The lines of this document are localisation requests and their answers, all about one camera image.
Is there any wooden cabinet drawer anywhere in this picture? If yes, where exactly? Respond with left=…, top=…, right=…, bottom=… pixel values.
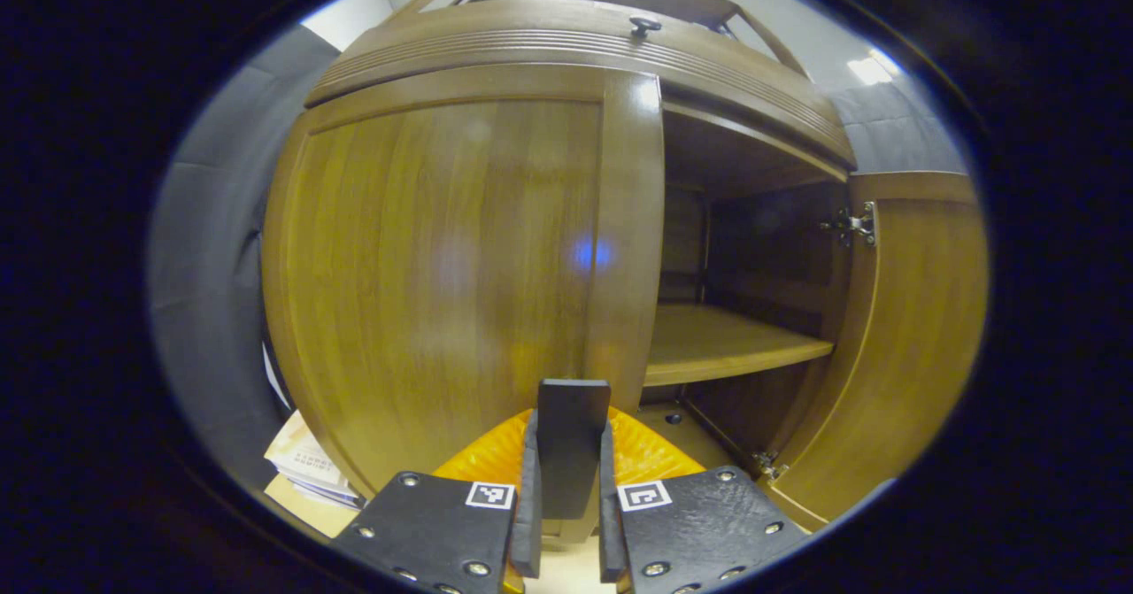
left=305, top=0, right=858, bottom=168

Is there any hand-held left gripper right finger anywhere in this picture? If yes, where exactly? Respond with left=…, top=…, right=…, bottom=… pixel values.
left=599, top=406, right=811, bottom=594

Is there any black door handle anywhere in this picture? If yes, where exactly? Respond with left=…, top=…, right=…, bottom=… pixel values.
left=536, top=379, right=613, bottom=521

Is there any wooden cabinet door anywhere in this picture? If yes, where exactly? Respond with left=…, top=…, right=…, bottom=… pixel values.
left=766, top=172, right=990, bottom=533
left=262, top=63, right=667, bottom=499

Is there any wooden double-door shoe cabinet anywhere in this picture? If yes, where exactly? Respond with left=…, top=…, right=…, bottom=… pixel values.
left=304, top=0, right=858, bottom=489

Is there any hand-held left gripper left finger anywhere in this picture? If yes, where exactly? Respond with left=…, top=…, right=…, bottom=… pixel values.
left=329, top=408, right=543, bottom=594

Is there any small ceiling light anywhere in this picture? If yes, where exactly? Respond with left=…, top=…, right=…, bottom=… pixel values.
left=847, top=48, right=904, bottom=87

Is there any stack of papers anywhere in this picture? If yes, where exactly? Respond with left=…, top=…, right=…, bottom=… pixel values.
left=264, top=410, right=364, bottom=511

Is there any wooden cabinet shelf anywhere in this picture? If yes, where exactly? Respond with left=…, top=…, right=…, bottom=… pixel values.
left=644, top=304, right=835, bottom=389

